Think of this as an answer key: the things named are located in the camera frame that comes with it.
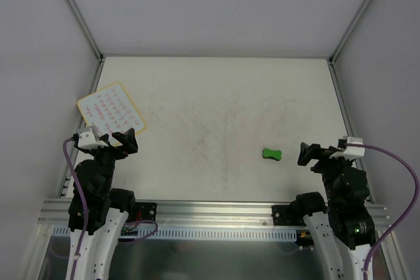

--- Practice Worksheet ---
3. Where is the yellow framed small whiteboard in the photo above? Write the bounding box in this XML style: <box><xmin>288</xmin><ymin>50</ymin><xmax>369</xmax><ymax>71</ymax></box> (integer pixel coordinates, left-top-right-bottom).
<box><xmin>77</xmin><ymin>82</ymin><xmax>146</xmax><ymax>146</ymax></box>

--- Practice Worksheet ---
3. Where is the green bone-shaped eraser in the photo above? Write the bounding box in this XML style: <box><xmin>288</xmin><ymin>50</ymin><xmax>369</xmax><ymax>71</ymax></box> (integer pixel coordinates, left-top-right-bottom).
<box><xmin>262</xmin><ymin>148</ymin><xmax>282</xmax><ymax>161</ymax></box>

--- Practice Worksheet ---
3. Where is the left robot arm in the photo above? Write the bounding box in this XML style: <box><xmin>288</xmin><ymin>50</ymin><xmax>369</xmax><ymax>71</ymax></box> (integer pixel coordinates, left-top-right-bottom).
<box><xmin>62</xmin><ymin>126</ymin><xmax>138</xmax><ymax>279</ymax></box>

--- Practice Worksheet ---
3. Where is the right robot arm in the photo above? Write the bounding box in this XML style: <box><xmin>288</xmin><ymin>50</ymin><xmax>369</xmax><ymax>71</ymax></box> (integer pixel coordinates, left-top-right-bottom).
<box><xmin>290</xmin><ymin>137</ymin><xmax>375</xmax><ymax>279</ymax></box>

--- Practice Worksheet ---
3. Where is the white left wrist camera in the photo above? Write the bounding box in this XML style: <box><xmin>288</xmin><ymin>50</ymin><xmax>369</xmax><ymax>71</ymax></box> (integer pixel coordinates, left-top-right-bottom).
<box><xmin>75</xmin><ymin>126</ymin><xmax>108</xmax><ymax>150</ymax></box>

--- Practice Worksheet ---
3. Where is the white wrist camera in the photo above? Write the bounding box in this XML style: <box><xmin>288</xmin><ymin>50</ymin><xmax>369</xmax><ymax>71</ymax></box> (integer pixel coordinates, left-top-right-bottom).
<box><xmin>75</xmin><ymin>126</ymin><xmax>108</xmax><ymax>150</ymax></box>
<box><xmin>329</xmin><ymin>136</ymin><xmax>365</xmax><ymax>161</ymax></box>

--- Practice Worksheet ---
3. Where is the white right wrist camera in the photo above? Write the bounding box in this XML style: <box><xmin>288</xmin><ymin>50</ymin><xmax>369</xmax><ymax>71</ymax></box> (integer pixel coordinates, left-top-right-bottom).
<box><xmin>329</xmin><ymin>136</ymin><xmax>365</xmax><ymax>161</ymax></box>

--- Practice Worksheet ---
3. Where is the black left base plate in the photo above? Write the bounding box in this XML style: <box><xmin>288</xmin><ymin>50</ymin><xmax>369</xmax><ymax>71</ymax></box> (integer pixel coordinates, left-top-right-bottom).
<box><xmin>126</xmin><ymin>201</ymin><xmax>158</xmax><ymax>224</ymax></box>

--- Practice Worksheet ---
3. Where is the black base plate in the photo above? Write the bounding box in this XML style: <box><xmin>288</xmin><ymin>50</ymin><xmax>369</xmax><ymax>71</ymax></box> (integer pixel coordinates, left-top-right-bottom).
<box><xmin>271</xmin><ymin>205</ymin><xmax>300</xmax><ymax>226</ymax></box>
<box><xmin>126</xmin><ymin>201</ymin><xmax>158</xmax><ymax>224</ymax></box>

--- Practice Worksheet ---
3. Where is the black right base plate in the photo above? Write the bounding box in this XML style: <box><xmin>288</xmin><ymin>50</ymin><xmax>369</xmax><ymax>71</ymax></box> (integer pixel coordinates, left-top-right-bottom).
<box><xmin>271</xmin><ymin>205</ymin><xmax>300</xmax><ymax>226</ymax></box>

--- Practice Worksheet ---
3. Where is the aluminium mounting rail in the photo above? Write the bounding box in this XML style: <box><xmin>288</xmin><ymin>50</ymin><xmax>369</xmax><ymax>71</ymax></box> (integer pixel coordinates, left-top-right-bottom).
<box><xmin>37</xmin><ymin>198</ymin><xmax>392</xmax><ymax>230</ymax></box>

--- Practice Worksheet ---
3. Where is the left aluminium frame post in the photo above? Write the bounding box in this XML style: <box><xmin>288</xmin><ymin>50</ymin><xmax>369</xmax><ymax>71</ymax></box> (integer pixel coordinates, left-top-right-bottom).
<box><xmin>66</xmin><ymin>0</ymin><xmax>104</xmax><ymax>62</ymax></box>

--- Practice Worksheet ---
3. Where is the aluminium frame post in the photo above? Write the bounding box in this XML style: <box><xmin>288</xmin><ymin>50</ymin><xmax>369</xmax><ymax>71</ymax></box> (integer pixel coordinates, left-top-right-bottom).
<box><xmin>328</xmin><ymin>0</ymin><xmax>373</xmax><ymax>65</ymax></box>
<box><xmin>66</xmin><ymin>0</ymin><xmax>104</xmax><ymax>62</ymax></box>

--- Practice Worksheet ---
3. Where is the white slotted cable duct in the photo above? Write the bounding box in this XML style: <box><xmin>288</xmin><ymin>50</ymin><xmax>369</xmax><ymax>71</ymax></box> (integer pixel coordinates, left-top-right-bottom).
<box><xmin>52</xmin><ymin>226</ymin><xmax>297</xmax><ymax>243</ymax></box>

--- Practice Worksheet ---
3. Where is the right aluminium frame post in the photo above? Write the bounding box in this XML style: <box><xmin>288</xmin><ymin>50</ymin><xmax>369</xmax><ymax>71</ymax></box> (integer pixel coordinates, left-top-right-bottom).
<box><xmin>328</xmin><ymin>0</ymin><xmax>373</xmax><ymax>65</ymax></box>

